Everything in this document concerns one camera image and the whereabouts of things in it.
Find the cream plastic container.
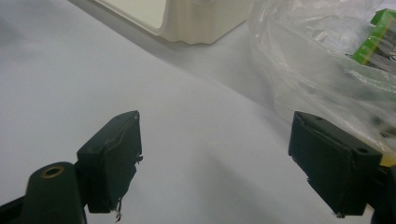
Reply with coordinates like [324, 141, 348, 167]
[92, 0, 254, 46]

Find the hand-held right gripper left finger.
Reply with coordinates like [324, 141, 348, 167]
[76, 110, 144, 223]

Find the green packet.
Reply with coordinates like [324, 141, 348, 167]
[350, 7, 396, 65]

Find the clear plastic bag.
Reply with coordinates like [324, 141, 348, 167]
[247, 0, 396, 158]

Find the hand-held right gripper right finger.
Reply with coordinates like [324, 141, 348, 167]
[288, 111, 383, 218]

